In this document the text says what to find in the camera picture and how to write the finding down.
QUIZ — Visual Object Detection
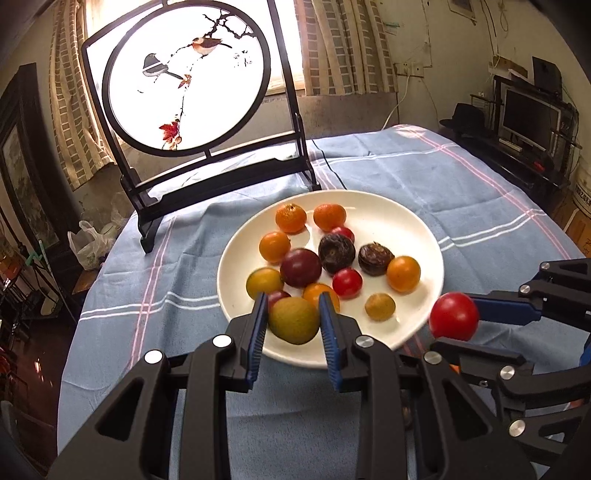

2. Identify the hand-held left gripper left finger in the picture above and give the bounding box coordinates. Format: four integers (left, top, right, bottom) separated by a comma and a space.
48, 292, 271, 480

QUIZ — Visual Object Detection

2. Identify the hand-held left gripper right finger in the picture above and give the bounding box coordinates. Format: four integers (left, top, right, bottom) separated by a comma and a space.
318, 292, 539, 480

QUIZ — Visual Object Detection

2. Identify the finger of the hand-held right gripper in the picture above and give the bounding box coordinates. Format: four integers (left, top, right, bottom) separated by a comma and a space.
470, 260, 591, 332
429, 336, 591, 445

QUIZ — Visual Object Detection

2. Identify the yellow-green plum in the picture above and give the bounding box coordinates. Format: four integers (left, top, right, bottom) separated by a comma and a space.
268, 296, 321, 345

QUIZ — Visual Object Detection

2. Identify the white oval plate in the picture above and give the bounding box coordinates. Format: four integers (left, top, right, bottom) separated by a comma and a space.
216, 189, 446, 369

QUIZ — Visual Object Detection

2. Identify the orange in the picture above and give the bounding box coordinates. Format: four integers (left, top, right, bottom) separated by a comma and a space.
313, 203, 347, 232
259, 231, 292, 265
302, 282, 341, 313
386, 256, 422, 293

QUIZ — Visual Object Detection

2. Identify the yellow plum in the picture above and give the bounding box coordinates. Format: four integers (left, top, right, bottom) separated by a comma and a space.
364, 292, 397, 322
246, 267, 284, 300

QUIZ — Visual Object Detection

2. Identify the large dark red plum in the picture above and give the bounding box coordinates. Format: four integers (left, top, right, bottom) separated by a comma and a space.
280, 248, 323, 289

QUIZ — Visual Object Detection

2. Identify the dark brown passion fruit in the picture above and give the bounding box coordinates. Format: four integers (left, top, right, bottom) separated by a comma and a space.
358, 242, 395, 277
318, 233, 356, 275

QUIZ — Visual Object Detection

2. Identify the blue plaid tablecloth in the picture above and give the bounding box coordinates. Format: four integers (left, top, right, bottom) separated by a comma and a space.
58, 124, 587, 480

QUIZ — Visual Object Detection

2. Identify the small speckled tangerine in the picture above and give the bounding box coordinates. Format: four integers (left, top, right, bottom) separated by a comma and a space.
276, 203, 308, 234

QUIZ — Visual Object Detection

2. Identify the black media desk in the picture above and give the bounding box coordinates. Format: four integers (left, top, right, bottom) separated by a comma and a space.
442, 128, 574, 205

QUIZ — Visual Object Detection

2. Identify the white bucket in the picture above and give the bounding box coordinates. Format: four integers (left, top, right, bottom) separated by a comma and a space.
571, 156, 591, 219

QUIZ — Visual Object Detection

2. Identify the white plastic bag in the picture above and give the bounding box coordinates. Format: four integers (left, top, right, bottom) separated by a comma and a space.
68, 220, 117, 271

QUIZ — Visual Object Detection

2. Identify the black hat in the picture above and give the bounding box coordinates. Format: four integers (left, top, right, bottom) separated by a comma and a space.
439, 102, 489, 136

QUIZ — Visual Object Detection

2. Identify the computer monitor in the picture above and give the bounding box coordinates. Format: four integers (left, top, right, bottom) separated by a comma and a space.
500, 84, 563, 151

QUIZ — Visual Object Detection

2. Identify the black speaker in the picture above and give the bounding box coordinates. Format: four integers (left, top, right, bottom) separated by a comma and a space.
532, 56, 563, 94

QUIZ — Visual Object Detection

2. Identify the round painted table screen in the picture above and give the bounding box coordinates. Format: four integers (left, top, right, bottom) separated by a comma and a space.
81, 0, 322, 254

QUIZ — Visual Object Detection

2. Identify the framed painting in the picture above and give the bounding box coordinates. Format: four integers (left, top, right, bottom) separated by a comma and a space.
0, 64, 62, 252

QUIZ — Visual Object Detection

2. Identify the beige checked curtain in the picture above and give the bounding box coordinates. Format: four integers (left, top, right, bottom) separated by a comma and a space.
47, 0, 117, 191
295, 0, 399, 96

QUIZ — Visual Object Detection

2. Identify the thin black cable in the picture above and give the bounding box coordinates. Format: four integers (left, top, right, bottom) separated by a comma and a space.
308, 137, 348, 191

